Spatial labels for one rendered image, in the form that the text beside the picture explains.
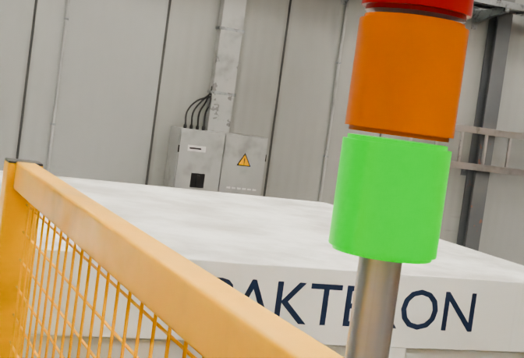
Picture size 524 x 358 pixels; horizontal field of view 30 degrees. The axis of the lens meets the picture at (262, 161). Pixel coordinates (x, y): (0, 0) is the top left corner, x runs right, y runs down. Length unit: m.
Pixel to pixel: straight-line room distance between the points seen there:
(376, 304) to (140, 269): 0.35
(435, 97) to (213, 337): 0.24
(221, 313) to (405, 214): 0.20
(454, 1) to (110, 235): 0.50
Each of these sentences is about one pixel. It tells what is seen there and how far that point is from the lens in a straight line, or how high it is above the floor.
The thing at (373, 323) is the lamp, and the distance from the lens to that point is 0.45.
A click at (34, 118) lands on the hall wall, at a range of 8.09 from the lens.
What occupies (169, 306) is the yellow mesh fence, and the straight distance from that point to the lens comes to 0.69.
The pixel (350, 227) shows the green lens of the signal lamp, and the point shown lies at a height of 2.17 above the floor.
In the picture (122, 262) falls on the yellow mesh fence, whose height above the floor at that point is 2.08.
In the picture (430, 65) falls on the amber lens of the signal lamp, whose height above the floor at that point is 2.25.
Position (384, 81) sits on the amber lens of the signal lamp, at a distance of 0.43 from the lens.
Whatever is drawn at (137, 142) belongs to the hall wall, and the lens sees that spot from 8.30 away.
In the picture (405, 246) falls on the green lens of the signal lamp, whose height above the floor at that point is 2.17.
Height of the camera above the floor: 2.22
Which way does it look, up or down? 3 degrees down
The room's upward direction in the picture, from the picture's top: 8 degrees clockwise
